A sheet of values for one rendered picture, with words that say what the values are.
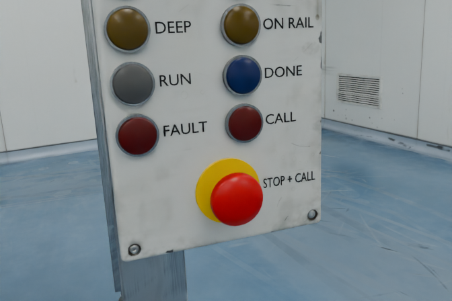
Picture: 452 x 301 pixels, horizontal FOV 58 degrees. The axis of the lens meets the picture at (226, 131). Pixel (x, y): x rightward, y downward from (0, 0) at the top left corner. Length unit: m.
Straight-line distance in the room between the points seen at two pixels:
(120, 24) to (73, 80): 3.84
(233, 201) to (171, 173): 0.05
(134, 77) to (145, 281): 0.20
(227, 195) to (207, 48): 0.11
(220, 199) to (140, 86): 0.10
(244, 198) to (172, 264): 0.13
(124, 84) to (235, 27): 0.09
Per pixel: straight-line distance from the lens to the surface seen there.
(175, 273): 0.41
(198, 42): 0.30
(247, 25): 0.30
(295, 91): 0.33
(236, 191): 0.29
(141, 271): 0.40
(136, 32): 0.28
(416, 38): 3.76
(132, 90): 0.28
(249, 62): 0.30
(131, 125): 0.29
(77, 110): 4.15
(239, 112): 0.30
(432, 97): 3.69
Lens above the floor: 1.00
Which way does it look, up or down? 13 degrees down
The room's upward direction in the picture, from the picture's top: 3 degrees counter-clockwise
